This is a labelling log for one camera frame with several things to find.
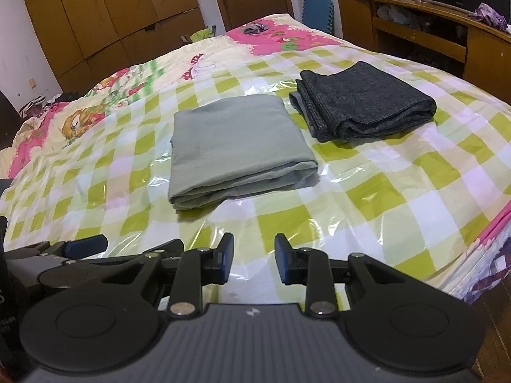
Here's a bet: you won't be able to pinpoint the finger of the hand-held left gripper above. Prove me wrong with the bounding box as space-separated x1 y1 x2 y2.
62 236 109 259
104 238 184 267

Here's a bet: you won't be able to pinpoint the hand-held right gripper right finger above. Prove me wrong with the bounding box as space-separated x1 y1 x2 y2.
274 233 400 316

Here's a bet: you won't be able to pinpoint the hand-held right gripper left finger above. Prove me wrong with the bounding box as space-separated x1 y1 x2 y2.
104 232 235 318

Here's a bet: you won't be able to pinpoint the grey-green pants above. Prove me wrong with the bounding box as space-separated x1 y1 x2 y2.
168 95 319 211

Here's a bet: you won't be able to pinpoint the dark grey folded pants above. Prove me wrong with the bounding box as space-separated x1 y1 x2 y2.
289 61 438 143

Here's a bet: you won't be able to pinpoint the bed with checkered cover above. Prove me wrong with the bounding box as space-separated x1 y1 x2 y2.
0 42 511 300

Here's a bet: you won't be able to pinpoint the dark brown headboard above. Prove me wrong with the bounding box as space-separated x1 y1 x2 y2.
0 90 25 152

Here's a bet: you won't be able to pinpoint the striped cloth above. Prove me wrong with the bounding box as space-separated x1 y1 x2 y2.
18 94 60 117

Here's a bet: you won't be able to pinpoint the cartoon printed blanket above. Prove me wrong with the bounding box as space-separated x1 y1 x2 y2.
0 14 511 302

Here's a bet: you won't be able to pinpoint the green cloth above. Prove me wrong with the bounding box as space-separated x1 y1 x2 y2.
189 27 216 42

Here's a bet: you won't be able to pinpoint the wooden wardrobe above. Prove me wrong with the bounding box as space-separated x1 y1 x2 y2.
18 0 205 82

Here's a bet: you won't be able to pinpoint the blue foam mat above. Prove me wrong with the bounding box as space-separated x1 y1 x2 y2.
302 0 336 34

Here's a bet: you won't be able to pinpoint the wooden desk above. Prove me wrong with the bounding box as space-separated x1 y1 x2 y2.
335 0 511 96

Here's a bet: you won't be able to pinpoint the purple cloth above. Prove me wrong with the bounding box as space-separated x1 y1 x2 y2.
469 3 509 30

